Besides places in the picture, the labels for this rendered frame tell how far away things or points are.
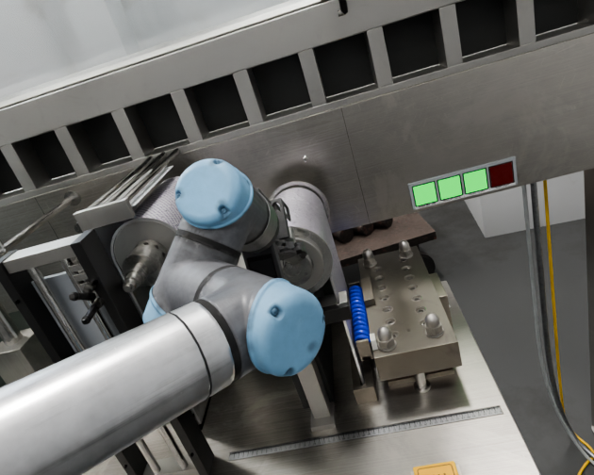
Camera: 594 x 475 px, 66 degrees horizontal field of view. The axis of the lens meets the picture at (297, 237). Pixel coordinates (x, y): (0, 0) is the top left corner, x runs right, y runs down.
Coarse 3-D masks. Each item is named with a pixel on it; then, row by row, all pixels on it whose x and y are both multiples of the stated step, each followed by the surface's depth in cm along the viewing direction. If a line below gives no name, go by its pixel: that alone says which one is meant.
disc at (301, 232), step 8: (296, 232) 81; (304, 232) 81; (312, 232) 81; (312, 240) 82; (320, 240) 82; (320, 248) 83; (328, 248) 83; (328, 256) 83; (328, 264) 84; (328, 272) 85; (320, 280) 86; (312, 288) 86
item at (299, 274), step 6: (306, 258) 81; (300, 264) 82; (306, 264) 82; (312, 264) 83; (288, 270) 83; (294, 270) 83; (300, 270) 83; (306, 270) 82; (288, 276) 83; (294, 276) 83; (300, 276) 83; (306, 276) 83; (294, 282) 84; (300, 282) 84
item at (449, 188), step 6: (444, 180) 109; (450, 180) 109; (456, 180) 109; (438, 186) 110; (444, 186) 110; (450, 186) 110; (456, 186) 110; (444, 192) 110; (450, 192) 110; (456, 192) 110; (444, 198) 111
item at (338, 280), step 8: (336, 256) 104; (336, 264) 100; (336, 272) 95; (336, 280) 91; (344, 280) 111; (336, 288) 87; (344, 288) 105; (336, 296) 87; (344, 320) 90; (352, 336) 95; (352, 344) 92
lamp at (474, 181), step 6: (468, 174) 108; (474, 174) 108; (480, 174) 108; (468, 180) 109; (474, 180) 109; (480, 180) 109; (486, 180) 109; (468, 186) 109; (474, 186) 109; (480, 186) 109; (486, 186) 109; (468, 192) 110
